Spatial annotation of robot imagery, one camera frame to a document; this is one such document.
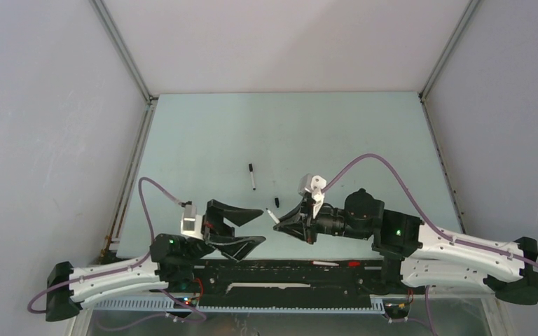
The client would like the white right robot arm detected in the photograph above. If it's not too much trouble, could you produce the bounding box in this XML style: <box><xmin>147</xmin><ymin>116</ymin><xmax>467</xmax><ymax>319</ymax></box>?
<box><xmin>272</xmin><ymin>188</ymin><xmax>538</xmax><ymax>305</ymax></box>

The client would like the aluminium frame rail left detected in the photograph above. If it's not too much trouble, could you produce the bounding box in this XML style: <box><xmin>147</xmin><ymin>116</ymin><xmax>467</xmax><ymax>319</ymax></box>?
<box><xmin>90</xmin><ymin>1</ymin><xmax>158</xmax><ymax>251</ymax></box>

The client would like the aluminium frame rail right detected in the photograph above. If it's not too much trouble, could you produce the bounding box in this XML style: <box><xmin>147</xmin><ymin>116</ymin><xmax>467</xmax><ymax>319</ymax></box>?
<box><xmin>418</xmin><ymin>0</ymin><xmax>484</xmax><ymax>233</ymax></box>

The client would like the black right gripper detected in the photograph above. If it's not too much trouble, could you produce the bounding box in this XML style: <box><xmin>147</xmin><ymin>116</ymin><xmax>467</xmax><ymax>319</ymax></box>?
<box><xmin>273</xmin><ymin>197</ymin><xmax>371</xmax><ymax>246</ymax></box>

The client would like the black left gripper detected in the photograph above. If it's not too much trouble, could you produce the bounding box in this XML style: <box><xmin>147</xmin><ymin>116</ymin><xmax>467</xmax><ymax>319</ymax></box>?
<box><xmin>182</xmin><ymin>199</ymin><xmax>266</xmax><ymax>264</ymax></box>

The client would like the slotted white cable duct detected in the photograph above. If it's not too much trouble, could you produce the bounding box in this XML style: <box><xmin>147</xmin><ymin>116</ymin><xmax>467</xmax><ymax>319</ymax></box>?
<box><xmin>92</xmin><ymin>296</ymin><xmax>391</xmax><ymax>315</ymax></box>

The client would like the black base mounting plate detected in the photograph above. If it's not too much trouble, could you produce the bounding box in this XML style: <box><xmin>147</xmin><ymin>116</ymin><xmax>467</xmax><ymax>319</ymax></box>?
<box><xmin>169</xmin><ymin>259</ymin><xmax>412</xmax><ymax>309</ymax></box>

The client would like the aluminium frame rail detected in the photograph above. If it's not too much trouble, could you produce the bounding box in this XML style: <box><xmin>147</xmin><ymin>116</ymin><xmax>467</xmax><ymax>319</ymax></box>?
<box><xmin>418</xmin><ymin>0</ymin><xmax>484</xmax><ymax>233</ymax></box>
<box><xmin>90</xmin><ymin>1</ymin><xmax>158</xmax><ymax>251</ymax></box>

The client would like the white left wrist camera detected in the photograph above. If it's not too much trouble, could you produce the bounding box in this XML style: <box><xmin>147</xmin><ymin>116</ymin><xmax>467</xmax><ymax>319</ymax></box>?
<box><xmin>180</xmin><ymin>201</ymin><xmax>203</xmax><ymax>240</ymax></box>

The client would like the white marker pen black tip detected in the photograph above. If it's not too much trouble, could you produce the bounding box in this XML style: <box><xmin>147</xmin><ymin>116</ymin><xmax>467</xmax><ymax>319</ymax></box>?
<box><xmin>248</xmin><ymin>163</ymin><xmax>256</xmax><ymax>190</ymax></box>

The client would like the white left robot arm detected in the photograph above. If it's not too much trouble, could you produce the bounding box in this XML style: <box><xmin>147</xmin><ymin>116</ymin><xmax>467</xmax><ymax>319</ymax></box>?
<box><xmin>46</xmin><ymin>199</ymin><xmax>265</xmax><ymax>322</ymax></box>

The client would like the white pen red cap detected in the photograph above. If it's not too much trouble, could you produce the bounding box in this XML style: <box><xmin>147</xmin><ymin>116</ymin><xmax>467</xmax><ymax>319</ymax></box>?
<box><xmin>310</xmin><ymin>260</ymin><xmax>361</xmax><ymax>267</ymax></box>

